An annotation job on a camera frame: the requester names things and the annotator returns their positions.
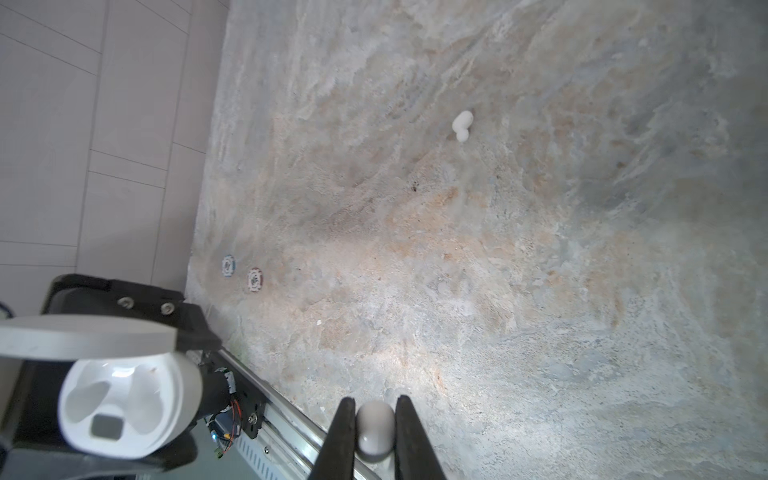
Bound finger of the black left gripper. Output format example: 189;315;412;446
1;433;198;479
41;274;223;352

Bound white earbud charging case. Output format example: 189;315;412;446
1;315;203;460

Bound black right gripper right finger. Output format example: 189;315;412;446
394;395;446;480

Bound white earbud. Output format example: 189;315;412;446
451;110;474;143
356;400;396;462

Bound round patterned token right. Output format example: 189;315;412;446
247;268;263;293

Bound round patterned token left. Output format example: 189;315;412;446
221;255;236;277

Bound round patterned token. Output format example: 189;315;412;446
221;255;236;277
247;268;263;293

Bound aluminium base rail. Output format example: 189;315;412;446
202;349;378;479

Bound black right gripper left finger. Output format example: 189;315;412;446
308;397;357;480

